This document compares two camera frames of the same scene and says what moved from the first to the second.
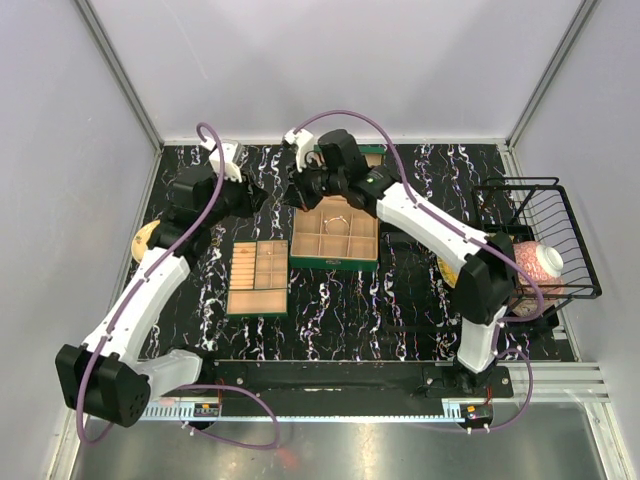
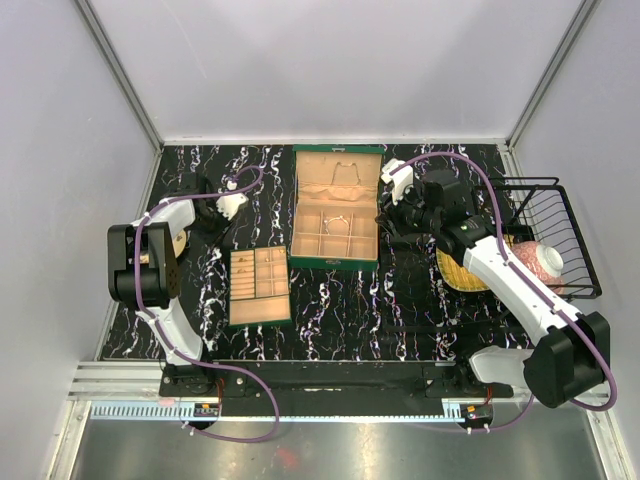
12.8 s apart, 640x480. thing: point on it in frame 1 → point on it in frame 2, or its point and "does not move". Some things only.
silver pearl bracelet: x=325 y=222 does not move
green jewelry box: x=335 y=234 does not move
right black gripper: x=296 y=194 → x=390 y=216
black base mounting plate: x=349 y=381 does not move
